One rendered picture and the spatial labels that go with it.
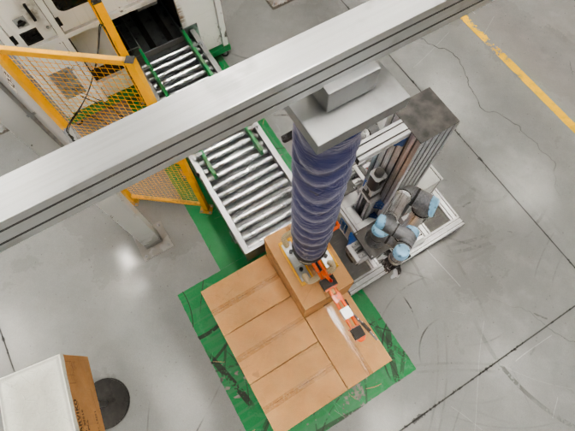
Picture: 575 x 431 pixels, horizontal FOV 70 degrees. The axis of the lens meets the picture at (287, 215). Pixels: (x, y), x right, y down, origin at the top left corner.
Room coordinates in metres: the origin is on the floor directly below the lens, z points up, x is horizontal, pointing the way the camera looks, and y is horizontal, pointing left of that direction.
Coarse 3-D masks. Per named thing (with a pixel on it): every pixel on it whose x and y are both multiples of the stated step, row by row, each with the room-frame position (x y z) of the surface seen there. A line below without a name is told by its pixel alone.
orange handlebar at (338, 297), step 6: (336, 222) 0.93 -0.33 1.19; (336, 228) 0.89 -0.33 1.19; (312, 264) 0.65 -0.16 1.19; (318, 270) 0.61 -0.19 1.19; (324, 270) 0.61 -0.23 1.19; (336, 288) 0.49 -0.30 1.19; (330, 294) 0.45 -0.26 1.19; (336, 294) 0.45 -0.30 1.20; (336, 300) 0.41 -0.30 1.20; (342, 300) 0.41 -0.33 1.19; (354, 318) 0.30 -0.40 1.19; (348, 324) 0.27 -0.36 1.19
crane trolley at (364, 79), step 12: (360, 72) 0.70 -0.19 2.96; (372, 72) 0.70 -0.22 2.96; (336, 84) 0.67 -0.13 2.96; (348, 84) 0.67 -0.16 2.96; (360, 84) 0.69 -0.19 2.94; (372, 84) 0.71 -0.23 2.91; (324, 96) 0.65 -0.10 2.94; (336, 96) 0.65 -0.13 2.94; (348, 96) 0.67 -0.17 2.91; (324, 108) 0.65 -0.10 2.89
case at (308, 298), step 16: (288, 224) 1.02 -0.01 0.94; (272, 240) 0.90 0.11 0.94; (272, 256) 0.80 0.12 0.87; (336, 256) 0.77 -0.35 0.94; (288, 272) 0.66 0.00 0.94; (336, 272) 0.65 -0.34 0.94; (288, 288) 0.59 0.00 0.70; (304, 288) 0.54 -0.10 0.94; (320, 288) 0.54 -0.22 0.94; (304, 304) 0.43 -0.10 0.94; (320, 304) 0.46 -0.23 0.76
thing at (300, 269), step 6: (288, 240) 0.85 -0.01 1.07; (282, 246) 0.81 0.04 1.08; (282, 252) 0.77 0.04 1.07; (288, 252) 0.76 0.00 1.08; (288, 258) 0.72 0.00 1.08; (300, 264) 0.68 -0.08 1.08; (294, 270) 0.64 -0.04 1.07; (300, 270) 0.63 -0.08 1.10; (306, 270) 0.64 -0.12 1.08; (300, 276) 0.60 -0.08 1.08; (312, 276) 0.60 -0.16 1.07; (300, 282) 0.56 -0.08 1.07
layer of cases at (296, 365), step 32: (224, 288) 0.63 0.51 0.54; (256, 288) 0.63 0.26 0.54; (224, 320) 0.39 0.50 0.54; (256, 320) 0.38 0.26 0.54; (288, 320) 0.38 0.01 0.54; (320, 320) 0.37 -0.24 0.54; (352, 320) 0.37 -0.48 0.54; (256, 352) 0.14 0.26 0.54; (288, 352) 0.14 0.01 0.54; (320, 352) 0.13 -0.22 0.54; (352, 352) 0.13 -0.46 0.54; (384, 352) 0.12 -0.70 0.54; (256, 384) -0.08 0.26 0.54; (288, 384) -0.08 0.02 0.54; (320, 384) -0.09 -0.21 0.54; (352, 384) -0.09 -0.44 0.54; (288, 416) -0.30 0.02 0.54
